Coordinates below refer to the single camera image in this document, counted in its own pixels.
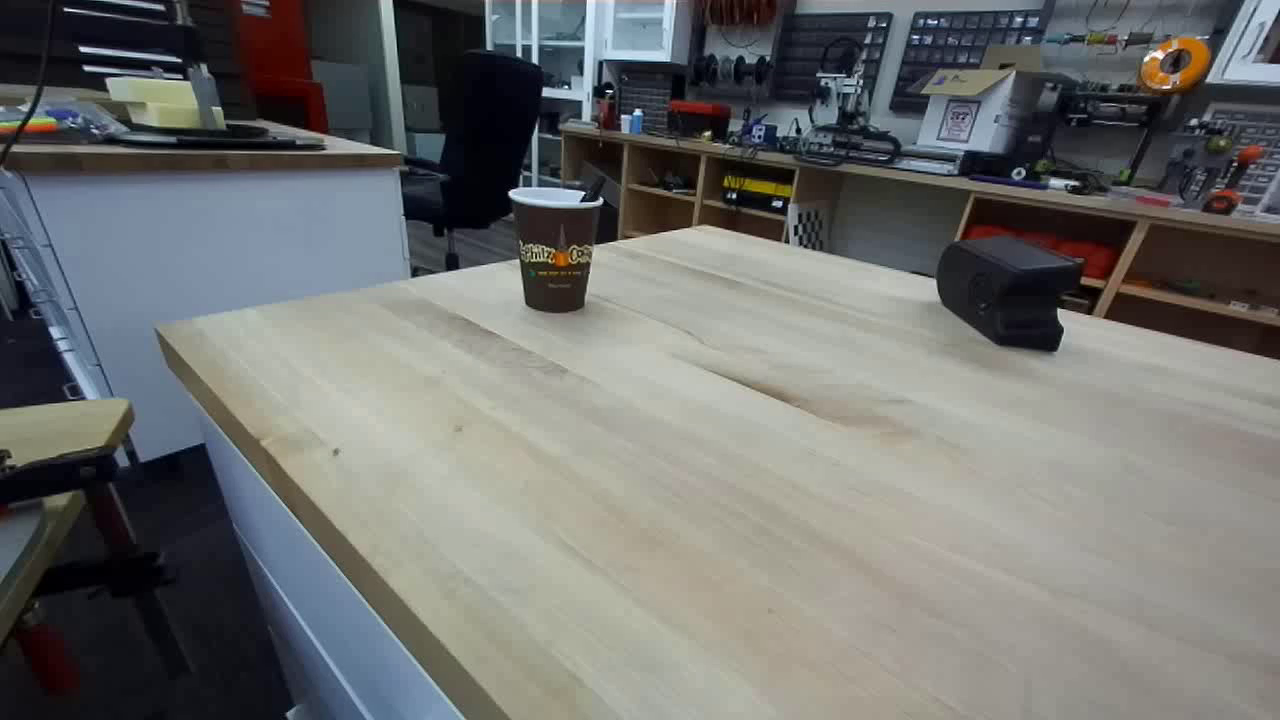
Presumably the brown paper coffee cup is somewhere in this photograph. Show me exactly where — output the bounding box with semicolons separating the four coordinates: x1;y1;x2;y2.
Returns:
502;183;608;317

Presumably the black office chair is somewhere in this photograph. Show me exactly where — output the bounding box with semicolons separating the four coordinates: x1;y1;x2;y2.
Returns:
398;48;547;270

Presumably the long wooden shelf unit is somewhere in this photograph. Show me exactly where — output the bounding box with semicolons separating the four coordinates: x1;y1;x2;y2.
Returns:
556;120;1280;358

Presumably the white glass door cabinet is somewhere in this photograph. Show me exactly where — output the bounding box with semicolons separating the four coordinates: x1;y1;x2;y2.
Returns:
478;0;698;192

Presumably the black tool pegboard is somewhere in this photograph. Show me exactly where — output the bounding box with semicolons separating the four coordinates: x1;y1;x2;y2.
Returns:
768;6;897;106
889;6;1051;120

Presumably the black boxy desktop device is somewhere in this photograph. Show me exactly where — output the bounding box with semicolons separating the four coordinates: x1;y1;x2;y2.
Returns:
933;237;1087;357

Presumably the white table base cabinet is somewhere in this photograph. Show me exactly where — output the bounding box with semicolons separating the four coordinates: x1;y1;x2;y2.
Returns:
196;408;465;720

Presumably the open cardboard box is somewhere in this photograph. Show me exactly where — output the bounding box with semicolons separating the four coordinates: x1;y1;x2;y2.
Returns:
911;65;1058;161

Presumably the white counter with wood top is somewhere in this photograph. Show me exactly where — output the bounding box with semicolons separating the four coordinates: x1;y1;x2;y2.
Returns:
0;114;414;464

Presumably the red metal cabinet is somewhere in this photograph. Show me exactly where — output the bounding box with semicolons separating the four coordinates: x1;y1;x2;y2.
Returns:
237;0;331;137

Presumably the flat black tray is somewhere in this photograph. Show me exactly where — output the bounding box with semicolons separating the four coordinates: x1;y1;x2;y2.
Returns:
106;114;327;150

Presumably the pale yellow box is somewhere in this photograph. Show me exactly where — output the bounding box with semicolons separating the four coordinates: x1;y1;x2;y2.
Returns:
105;73;207;137

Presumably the small wooden side table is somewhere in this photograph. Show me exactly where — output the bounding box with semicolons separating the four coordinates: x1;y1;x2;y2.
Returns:
0;396;190;698

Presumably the orange tape roll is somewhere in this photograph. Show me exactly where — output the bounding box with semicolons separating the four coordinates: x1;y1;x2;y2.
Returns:
1135;30;1214;94

